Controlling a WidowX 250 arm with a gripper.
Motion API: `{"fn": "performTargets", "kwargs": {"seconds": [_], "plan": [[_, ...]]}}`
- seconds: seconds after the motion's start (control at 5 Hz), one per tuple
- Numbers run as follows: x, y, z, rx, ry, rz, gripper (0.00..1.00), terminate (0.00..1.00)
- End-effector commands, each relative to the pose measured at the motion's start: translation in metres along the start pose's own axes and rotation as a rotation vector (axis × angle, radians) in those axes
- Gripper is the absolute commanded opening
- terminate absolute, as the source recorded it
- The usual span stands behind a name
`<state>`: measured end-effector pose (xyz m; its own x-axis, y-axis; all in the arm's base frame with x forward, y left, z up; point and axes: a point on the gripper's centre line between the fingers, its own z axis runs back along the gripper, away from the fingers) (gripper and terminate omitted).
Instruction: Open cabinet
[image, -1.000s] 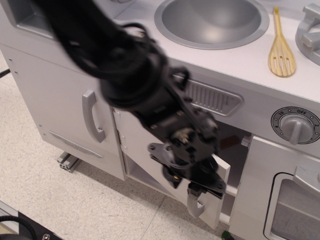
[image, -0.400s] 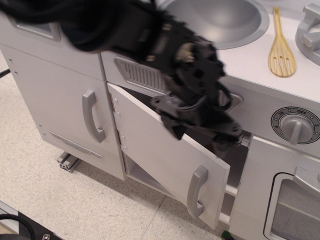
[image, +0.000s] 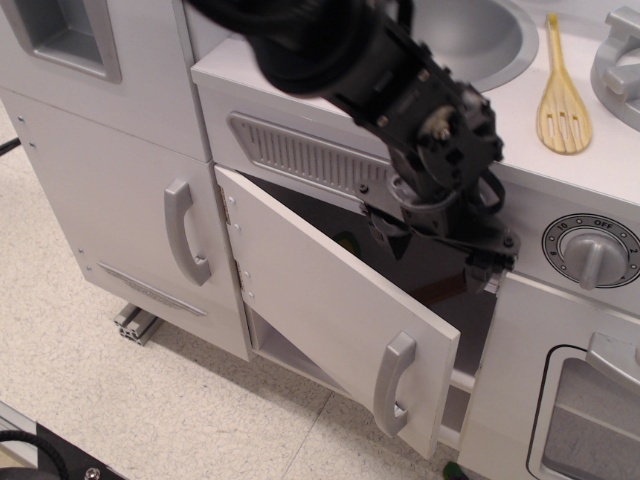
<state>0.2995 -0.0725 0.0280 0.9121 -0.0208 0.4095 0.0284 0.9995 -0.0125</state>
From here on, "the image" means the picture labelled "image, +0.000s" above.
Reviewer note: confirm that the yellow slotted wooden spatula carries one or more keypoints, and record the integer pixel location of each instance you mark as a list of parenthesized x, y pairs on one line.
[(563, 123)]

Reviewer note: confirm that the brass lower door hinge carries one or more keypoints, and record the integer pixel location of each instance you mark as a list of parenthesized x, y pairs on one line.
[(241, 276)]

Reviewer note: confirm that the white cabinet door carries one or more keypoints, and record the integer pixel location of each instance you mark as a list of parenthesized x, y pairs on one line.
[(335, 309)]

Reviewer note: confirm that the toy oven door window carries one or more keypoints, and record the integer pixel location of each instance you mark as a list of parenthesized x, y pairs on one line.
[(586, 425)]

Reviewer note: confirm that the silver fridge emblem badge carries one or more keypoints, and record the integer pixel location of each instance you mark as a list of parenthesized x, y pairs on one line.
[(152, 292)]

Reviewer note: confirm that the silver round sink basin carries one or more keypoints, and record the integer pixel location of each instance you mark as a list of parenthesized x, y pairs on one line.
[(485, 43)]

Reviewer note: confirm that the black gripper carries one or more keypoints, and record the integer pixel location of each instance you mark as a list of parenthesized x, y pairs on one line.
[(466, 220)]

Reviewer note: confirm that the white toy fridge door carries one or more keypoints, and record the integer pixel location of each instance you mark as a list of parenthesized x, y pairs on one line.
[(106, 189)]

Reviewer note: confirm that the silver vent grille panel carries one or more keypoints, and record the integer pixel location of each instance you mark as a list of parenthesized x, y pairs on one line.
[(306, 158)]

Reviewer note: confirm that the aluminium extrusion rail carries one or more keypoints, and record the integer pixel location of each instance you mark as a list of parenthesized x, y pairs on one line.
[(136, 324)]

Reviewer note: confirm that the yellow toy corn cob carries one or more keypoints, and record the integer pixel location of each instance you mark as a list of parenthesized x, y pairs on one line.
[(349, 242)]

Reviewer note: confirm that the silver fridge door handle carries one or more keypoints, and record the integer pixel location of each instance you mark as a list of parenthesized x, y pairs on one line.
[(177, 202)]

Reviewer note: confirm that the green toy on floor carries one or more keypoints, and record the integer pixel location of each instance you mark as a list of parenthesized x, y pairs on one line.
[(452, 471)]

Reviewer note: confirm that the brass door hinge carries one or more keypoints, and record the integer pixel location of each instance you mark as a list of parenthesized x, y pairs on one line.
[(241, 276), (225, 205)]

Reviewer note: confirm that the silver stove burner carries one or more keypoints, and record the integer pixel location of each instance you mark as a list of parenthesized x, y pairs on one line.
[(615, 85)]

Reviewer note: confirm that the brass upper door hinge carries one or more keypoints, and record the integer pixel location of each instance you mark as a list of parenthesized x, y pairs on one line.
[(225, 205)]

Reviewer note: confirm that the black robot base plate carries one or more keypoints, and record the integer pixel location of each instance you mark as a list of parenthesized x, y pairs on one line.
[(32, 451)]

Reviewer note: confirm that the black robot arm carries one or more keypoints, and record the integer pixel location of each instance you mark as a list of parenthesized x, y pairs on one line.
[(440, 133)]

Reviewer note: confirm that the grey timer knob dial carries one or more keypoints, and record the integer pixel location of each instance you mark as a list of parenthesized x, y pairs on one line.
[(591, 250)]

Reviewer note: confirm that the silver cabinet door handle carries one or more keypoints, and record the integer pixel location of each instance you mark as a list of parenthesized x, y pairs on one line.
[(398, 356)]

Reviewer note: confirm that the brown wooden toy knife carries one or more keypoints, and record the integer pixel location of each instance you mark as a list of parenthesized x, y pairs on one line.
[(440, 290)]

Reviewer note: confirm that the silver oven door handle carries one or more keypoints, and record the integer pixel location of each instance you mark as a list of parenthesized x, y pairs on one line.
[(616, 359)]

